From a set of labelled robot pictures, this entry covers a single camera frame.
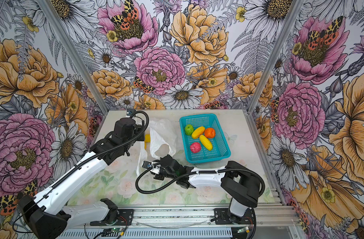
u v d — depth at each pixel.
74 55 0.88
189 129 1.02
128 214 0.75
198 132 1.04
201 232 0.78
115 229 0.71
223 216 0.74
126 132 0.53
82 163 0.45
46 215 0.38
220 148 0.97
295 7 0.72
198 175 0.56
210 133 1.02
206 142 0.99
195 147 0.94
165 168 0.62
